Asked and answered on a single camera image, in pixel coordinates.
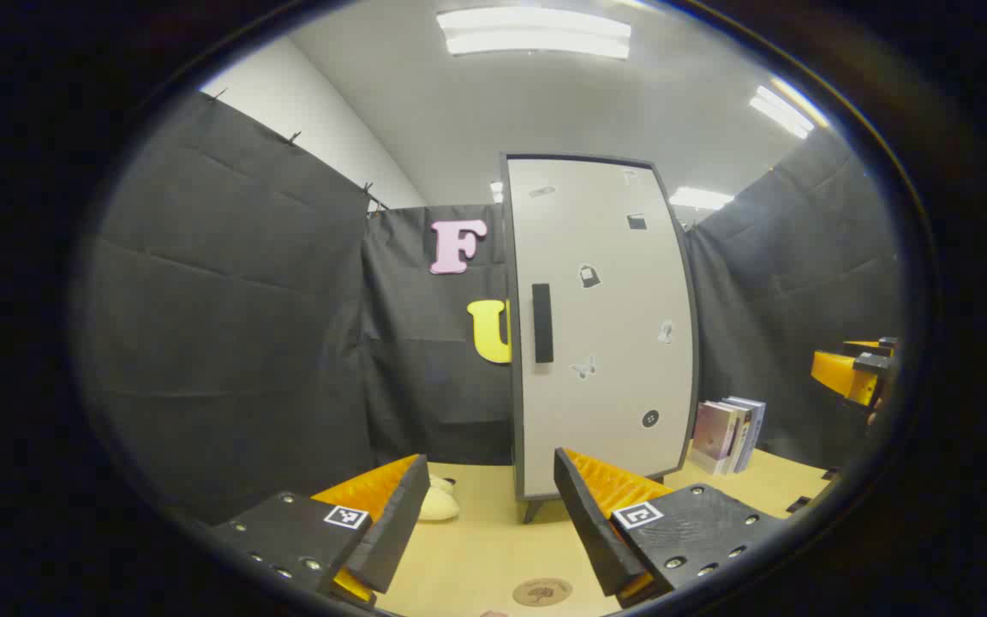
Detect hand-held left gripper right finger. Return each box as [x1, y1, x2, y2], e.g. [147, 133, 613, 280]
[553, 446, 790, 609]

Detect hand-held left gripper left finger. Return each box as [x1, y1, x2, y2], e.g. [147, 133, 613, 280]
[209, 453, 431, 611]

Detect round brown coaster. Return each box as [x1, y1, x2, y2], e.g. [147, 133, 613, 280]
[512, 577, 573, 608]

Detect light grey cabinet door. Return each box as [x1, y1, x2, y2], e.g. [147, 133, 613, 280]
[506, 159, 696, 500]

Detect black door handle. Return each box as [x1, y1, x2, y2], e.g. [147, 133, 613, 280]
[532, 284, 554, 363]

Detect cream plush toy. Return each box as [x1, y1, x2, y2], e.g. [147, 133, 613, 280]
[419, 474, 461, 522]

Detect blue-grey book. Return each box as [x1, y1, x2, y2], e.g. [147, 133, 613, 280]
[729, 396, 767, 473]

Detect white book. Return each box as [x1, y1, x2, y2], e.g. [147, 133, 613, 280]
[721, 401, 751, 473]

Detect black backdrop cloth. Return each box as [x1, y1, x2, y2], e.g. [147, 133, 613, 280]
[74, 90, 901, 524]

